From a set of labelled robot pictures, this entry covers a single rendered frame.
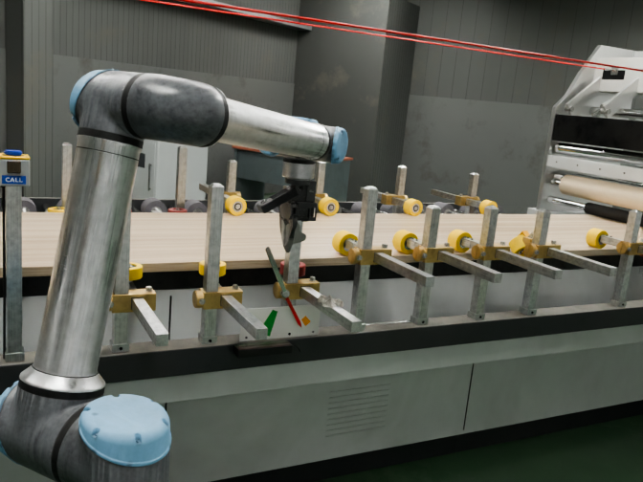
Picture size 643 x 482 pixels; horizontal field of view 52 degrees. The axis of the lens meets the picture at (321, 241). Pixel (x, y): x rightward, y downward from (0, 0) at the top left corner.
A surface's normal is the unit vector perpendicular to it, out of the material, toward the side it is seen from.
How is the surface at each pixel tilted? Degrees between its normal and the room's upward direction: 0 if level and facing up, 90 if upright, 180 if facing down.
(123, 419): 5
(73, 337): 81
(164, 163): 90
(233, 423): 90
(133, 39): 90
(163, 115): 96
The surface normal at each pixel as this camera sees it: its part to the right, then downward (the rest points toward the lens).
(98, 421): 0.17, -0.95
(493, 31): -0.53, 0.13
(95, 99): -0.43, -0.07
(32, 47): 0.84, 0.18
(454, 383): 0.45, 0.23
